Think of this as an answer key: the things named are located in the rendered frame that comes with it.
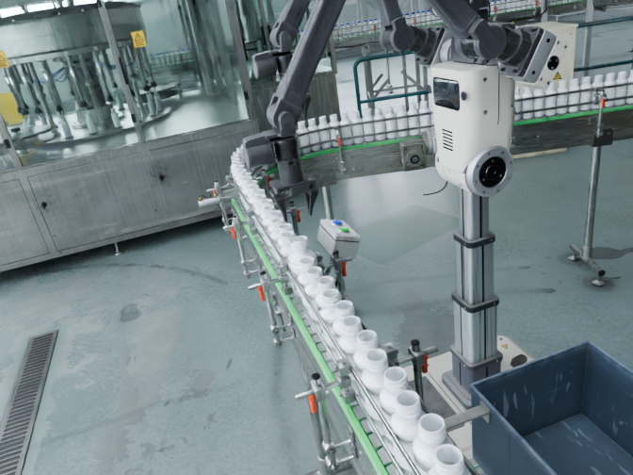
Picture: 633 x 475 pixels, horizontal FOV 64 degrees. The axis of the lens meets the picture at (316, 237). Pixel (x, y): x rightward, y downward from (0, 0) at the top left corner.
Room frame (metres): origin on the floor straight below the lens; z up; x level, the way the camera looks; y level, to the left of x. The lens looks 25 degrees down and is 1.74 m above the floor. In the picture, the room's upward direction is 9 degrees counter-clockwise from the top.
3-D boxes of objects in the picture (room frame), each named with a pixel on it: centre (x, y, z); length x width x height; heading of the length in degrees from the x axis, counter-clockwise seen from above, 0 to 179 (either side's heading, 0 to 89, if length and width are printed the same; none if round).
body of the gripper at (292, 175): (1.17, 0.04, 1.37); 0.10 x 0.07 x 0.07; 104
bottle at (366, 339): (0.77, -0.06, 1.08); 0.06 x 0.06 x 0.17
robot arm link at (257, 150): (1.15, 0.07, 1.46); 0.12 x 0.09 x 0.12; 104
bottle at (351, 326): (0.82, -0.04, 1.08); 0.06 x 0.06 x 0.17
